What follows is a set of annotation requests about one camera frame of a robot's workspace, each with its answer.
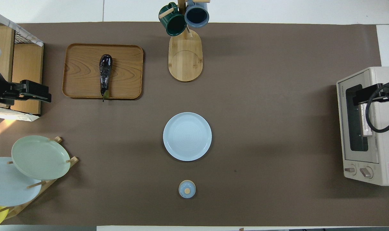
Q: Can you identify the dark green mug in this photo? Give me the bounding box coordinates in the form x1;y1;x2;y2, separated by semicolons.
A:
159;2;187;37

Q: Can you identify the oven door with glass window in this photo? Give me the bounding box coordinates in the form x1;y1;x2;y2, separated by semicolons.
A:
337;71;379;164

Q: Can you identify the small blue lidded jar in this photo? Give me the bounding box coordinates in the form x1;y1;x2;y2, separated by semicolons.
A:
178;180;196;199

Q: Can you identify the wooden dish rack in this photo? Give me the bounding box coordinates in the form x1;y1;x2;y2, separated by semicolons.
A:
4;136;79;220

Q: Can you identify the pale green plate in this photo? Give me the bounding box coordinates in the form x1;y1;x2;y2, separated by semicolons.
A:
11;135;71;181

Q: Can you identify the pale blue rack plate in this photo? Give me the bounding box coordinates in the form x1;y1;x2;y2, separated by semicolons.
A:
0;157;42;207

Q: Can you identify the beige toaster oven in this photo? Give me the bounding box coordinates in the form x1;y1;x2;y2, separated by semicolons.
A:
336;66;389;186

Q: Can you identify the rectangular wooden tray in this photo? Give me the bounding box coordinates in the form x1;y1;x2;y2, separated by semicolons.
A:
62;43;144;100

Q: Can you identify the blue grey mug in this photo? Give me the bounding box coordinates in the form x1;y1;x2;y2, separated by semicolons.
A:
184;0;210;28

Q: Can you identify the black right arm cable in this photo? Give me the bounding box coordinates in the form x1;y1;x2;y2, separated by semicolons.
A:
366;80;389;133

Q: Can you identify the wooden mug tree stand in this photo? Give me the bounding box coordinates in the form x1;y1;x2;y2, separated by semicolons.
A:
159;0;211;82

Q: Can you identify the dark purple eggplant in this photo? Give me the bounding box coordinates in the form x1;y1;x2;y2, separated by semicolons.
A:
99;54;113;102

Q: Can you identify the brown table mat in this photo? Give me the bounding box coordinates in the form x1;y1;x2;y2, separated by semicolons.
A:
0;22;389;227

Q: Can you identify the light blue round plate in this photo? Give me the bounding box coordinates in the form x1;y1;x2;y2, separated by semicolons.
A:
163;112;212;162

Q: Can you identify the wooden shelf with wire mesh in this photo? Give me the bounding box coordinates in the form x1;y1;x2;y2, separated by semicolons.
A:
0;7;44;122

